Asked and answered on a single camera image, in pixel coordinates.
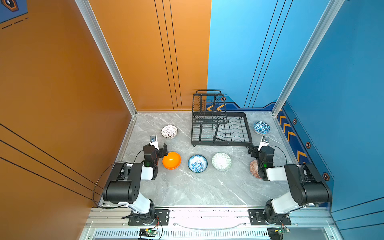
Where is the orange bowl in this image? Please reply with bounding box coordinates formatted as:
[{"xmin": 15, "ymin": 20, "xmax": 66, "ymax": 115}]
[{"xmin": 162, "ymin": 152, "xmax": 182, "ymax": 170}]

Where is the white lattice bowl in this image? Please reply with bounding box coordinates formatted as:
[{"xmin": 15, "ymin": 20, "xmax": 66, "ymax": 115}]
[{"xmin": 161, "ymin": 125, "xmax": 178, "ymax": 139}]

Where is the green patterned bowl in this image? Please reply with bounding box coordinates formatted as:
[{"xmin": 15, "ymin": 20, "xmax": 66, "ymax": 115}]
[{"xmin": 212, "ymin": 153, "xmax": 232, "ymax": 172}]

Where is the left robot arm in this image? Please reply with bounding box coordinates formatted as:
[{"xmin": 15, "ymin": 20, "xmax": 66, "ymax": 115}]
[{"xmin": 102, "ymin": 144, "xmax": 168, "ymax": 225}]

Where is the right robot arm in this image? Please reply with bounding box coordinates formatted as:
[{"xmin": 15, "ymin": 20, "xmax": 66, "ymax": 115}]
[{"xmin": 248, "ymin": 146, "xmax": 332, "ymax": 225}]

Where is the red patterned bowl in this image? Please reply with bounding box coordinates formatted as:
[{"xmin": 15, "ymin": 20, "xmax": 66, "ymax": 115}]
[{"xmin": 250, "ymin": 160, "xmax": 261, "ymax": 179}]

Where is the blue triangle pattern bowl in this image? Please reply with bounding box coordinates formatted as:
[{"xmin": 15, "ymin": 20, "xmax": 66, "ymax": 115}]
[{"xmin": 253, "ymin": 121, "xmax": 271, "ymax": 135}]

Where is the blue floral bowl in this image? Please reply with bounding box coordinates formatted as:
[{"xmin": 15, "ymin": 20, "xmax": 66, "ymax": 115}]
[{"xmin": 188, "ymin": 155, "xmax": 208, "ymax": 173}]

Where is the right green circuit board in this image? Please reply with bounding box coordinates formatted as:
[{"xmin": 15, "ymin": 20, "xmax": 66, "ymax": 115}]
[{"xmin": 267, "ymin": 227, "xmax": 291, "ymax": 240}]

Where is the green circuit board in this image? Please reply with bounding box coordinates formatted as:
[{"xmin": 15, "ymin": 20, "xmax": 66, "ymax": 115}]
[
  {"xmin": 267, "ymin": 227, "xmax": 291, "ymax": 240},
  {"xmin": 139, "ymin": 229, "xmax": 159, "ymax": 239}
]

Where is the left green circuit board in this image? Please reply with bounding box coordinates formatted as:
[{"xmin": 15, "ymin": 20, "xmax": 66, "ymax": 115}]
[{"xmin": 139, "ymin": 229, "xmax": 159, "ymax": 239}]

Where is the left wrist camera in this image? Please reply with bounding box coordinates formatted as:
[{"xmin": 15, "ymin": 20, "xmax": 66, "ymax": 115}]
[{"xmin": 150, "ymin": 136, "xmax": 159, "ymax": 150}]

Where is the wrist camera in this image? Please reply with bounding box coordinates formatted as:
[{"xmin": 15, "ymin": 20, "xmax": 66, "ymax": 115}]
[
  {"xmin": 258, "ymin": 136, "xmax": 270, "ymax": 152},
  {"xmin": 150, "ymin": 136, "xmax": 159, "ymax": 150}
]

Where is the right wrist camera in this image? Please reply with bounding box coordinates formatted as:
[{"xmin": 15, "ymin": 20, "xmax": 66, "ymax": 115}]
[{"xmin": 258, "ymin": 136, "xmax": 270, "ymax": 152}]

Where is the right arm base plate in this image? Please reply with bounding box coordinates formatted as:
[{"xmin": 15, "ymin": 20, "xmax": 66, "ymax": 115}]
[{"xmin": 248, "ymin": 209, "xmax": 292, "ymax": 226}]

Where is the black wire dish rack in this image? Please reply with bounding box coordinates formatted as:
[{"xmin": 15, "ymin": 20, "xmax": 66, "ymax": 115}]
[{"xmin": 191, "ymin": 90, "xmax": 253, "ymax": 147}]

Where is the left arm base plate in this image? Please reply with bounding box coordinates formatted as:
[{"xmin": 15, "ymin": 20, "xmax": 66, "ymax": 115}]
[{"xmin": 128, "ymin": 209, "xmax": 170, "ymax": 227}]

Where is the aluminium front rail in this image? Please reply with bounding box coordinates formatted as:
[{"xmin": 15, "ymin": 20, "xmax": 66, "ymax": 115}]
[{"xmin": 85, "ymin": 207, "xmax": 336, "ymax": 229}]

